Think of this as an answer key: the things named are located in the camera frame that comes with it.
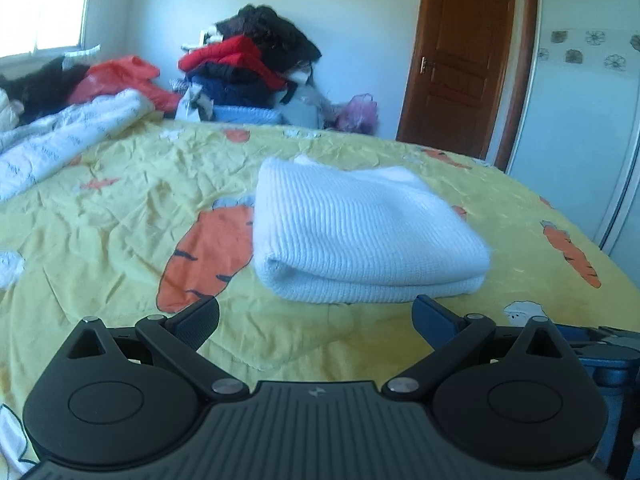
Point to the red jacket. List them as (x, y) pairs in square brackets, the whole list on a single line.
[(225, 52)]

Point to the window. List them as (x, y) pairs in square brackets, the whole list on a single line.
[(45, 5)]

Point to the red plastic bag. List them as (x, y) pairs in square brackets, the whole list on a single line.
[(120, 77)]

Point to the white crumpled cloth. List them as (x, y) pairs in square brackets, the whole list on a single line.
[(7, 110)]

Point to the pink plastic bag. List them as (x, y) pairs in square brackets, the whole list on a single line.
[(357, 115)]

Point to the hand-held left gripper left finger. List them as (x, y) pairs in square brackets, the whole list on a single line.
[(197, 322)]

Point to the brown wooden door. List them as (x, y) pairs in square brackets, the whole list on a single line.
[(460, 60)]

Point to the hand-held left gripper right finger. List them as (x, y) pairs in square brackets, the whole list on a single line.
[(434, 321)]

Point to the light blue knit cloth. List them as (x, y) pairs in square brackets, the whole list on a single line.
[(247, 115)]

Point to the black fluffy coat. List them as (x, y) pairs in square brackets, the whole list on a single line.
[(275, 35)]

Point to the white printed blanket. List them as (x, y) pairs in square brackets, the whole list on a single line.
[(65, 140)]

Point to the navy blue garment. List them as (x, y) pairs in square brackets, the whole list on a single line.
[(235, 92)]

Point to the grey bundle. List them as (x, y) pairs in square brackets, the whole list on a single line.
[(305, 107)]

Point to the row of flower wall stickers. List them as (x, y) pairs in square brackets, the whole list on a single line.
[(614, 61)]

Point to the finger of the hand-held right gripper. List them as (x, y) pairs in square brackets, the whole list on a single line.
[(610, 342)]

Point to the white knit sweater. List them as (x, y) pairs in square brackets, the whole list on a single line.
[(360, 230)]

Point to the yellow carrot print quilt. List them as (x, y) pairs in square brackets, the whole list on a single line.
[(125, 200)]

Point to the black padded jacket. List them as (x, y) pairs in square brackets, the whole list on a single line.
[(225, 70)]

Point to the black clothing heap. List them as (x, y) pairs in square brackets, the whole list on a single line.
[(40, 87)]

